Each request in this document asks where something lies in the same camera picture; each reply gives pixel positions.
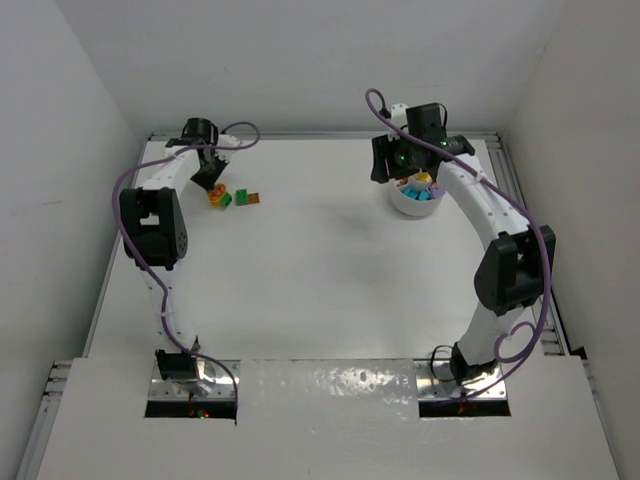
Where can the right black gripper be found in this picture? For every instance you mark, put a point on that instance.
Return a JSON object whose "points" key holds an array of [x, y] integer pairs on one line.
{"points": [[380, 160]]}

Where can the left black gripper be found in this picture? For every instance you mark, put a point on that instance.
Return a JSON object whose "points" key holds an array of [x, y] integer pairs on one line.
{"points": [[208, 172]]}

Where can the purple lego plate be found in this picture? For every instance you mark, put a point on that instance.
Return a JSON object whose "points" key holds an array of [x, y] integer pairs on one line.
{"points": [[437, 191]]}

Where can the yellow long lego brick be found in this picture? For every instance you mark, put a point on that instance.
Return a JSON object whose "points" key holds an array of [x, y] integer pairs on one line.
{"points": [[423, 177]]}

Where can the green lego plate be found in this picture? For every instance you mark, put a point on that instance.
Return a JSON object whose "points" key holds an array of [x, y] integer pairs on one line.
{"points": [[225, 200]]}

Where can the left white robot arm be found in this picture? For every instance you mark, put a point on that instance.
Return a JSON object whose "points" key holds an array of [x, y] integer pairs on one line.
{"points": [[148, 214]]}

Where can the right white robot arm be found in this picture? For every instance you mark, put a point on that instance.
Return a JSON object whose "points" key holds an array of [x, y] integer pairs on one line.
{"points": [[513, 282]]}

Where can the orange round lego piece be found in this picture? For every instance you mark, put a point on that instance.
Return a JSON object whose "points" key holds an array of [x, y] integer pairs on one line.
{"points": [[216, 194]]}

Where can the green lego brick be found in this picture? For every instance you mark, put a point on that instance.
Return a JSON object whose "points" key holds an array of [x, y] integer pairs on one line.
{"points": [[242, 197]]}

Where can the white round divided container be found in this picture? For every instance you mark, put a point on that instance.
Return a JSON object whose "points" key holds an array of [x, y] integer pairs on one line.
{"points": [[408, 206]]}

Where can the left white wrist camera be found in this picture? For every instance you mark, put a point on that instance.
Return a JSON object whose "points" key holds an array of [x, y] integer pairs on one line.
{"points": [[229, 143]]}

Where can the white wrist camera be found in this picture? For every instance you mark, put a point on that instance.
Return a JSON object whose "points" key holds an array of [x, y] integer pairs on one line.
{"points": [[398, 114], [229, 143]]}

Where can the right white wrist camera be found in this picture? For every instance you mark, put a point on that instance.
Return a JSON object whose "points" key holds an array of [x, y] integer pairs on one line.
{"points": [[398, 114]]}

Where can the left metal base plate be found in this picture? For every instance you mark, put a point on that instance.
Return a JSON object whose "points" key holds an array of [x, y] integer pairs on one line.
{"points": [[210, 383]]}

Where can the metal base plate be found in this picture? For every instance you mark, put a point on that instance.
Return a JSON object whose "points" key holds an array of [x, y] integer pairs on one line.
{"points": [[210, 383], [435, 382]]}

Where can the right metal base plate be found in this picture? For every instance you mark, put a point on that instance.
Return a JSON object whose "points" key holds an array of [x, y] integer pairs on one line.
{"points": [[435, 382]]}

